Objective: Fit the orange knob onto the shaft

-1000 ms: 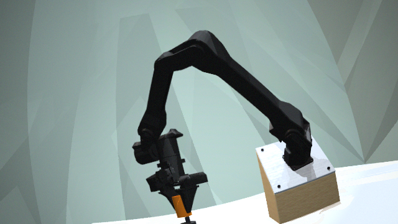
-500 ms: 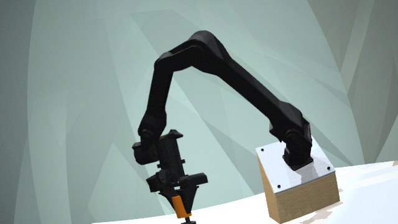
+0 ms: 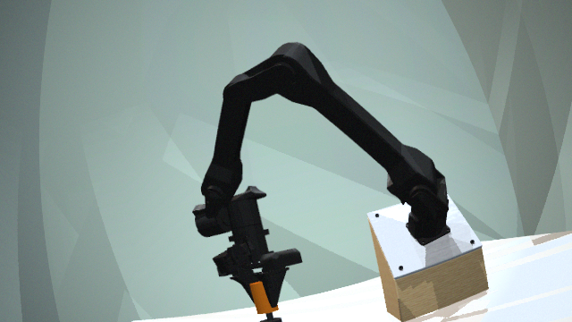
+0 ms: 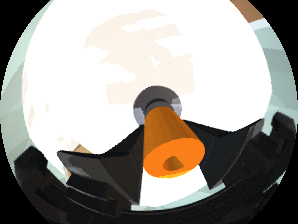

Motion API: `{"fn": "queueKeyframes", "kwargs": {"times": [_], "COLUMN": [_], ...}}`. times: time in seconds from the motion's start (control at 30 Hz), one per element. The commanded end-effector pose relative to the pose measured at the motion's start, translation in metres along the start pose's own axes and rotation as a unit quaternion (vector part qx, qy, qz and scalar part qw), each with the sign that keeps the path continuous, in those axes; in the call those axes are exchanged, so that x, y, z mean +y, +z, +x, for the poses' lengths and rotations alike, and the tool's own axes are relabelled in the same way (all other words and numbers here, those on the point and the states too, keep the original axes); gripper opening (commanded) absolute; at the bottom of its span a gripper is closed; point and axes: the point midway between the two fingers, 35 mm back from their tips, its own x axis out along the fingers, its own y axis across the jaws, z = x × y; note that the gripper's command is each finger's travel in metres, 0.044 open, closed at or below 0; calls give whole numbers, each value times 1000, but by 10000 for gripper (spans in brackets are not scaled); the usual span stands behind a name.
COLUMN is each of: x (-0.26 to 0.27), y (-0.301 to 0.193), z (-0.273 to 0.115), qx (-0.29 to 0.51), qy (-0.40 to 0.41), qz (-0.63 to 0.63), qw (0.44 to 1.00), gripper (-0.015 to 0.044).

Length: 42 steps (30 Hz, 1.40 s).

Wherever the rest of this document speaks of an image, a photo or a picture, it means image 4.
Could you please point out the orange knob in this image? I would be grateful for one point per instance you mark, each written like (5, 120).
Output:
(170, 147)

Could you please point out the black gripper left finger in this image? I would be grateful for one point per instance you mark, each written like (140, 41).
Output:
(121, 166)

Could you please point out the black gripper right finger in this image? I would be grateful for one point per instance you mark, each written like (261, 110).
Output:
(222, 148)

